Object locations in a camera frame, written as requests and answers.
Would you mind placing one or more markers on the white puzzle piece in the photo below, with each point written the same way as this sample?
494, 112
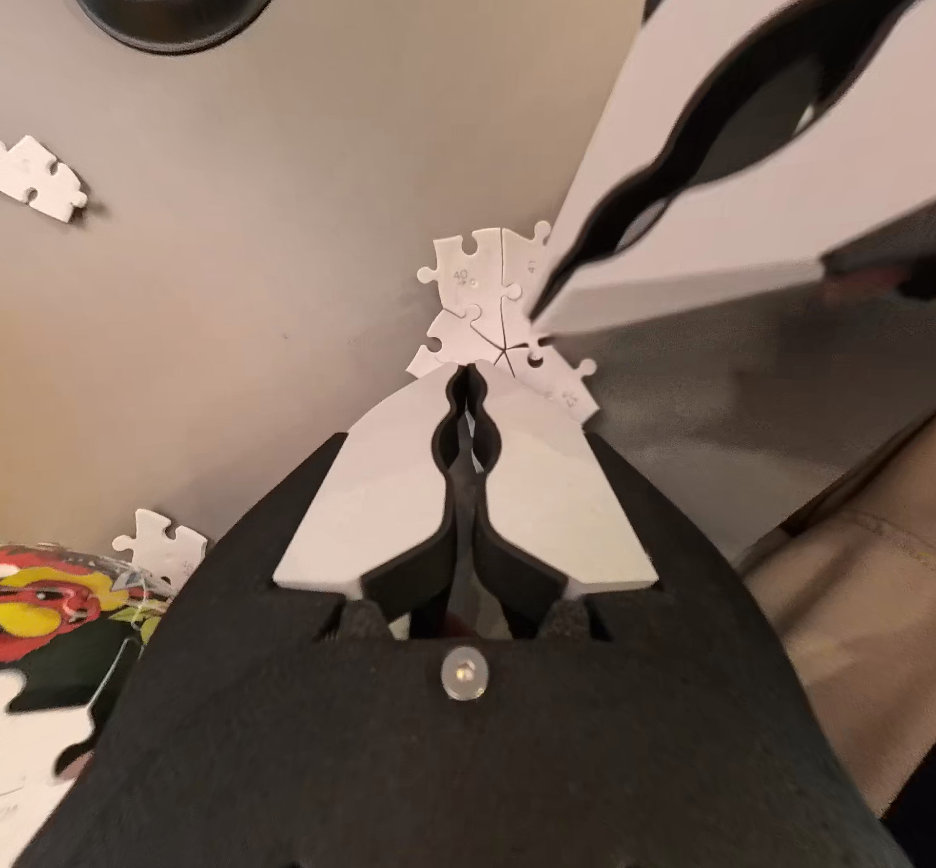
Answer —
40, 180
157, 546

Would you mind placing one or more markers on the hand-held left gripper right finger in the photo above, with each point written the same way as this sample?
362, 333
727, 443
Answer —
570, 502

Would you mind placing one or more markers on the joined white puzzle pieces cluster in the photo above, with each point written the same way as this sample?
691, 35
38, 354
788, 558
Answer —
468, 327

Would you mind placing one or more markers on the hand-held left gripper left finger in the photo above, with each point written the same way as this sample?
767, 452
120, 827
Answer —
365, 502

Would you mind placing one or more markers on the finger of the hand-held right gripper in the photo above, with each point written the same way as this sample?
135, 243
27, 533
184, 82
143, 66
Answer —
673, 63
804, 210

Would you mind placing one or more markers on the partly built colourful puzzle ball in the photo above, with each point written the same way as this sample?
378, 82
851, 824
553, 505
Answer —
44, 612

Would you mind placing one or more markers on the person's black top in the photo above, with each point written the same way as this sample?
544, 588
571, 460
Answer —
918, 831

